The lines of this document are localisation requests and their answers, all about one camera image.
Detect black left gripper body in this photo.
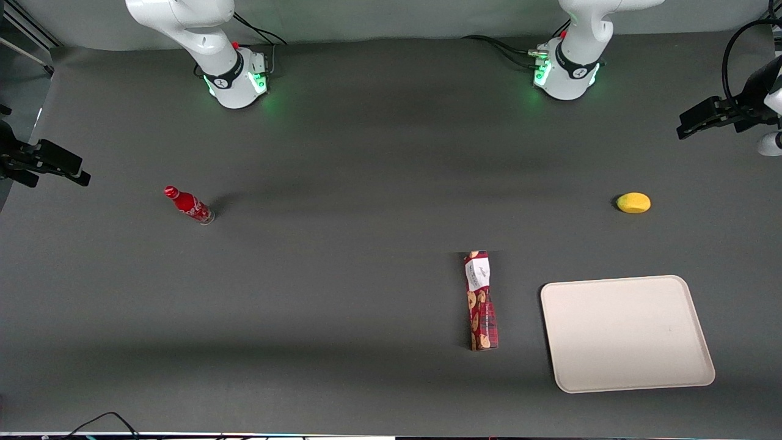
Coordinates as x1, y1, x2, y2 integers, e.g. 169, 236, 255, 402
725, 55, 782, 133

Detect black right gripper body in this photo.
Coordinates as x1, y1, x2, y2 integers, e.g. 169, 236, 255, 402
0, 105, 41, 188

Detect beige plastic tray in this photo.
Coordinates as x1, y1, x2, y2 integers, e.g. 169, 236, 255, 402
540, 275, 716, 394

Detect red cookie box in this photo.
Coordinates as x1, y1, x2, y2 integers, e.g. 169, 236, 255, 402
462, 251, 499, 352

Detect yellow lemon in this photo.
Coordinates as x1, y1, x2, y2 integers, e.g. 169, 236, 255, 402
616, 192, 652, 215

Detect red cola bottle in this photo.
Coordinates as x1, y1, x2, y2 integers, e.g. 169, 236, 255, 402
164, 186, 216, 226

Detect black looped cable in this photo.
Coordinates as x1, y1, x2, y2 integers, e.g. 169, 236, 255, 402
722, 17, 782, 118

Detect aluminium frame rail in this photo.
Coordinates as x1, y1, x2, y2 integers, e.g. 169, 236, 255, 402
0, 0, 63, 77

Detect black cables at left arm base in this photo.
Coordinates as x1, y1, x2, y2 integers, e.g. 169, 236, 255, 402
461, 20, 572, 69

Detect black cable at right arm base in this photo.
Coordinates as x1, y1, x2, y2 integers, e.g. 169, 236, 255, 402
232, 11, 288, 75

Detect thin black cable at table edge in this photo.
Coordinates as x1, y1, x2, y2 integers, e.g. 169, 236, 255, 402
60, 411, 142, 440

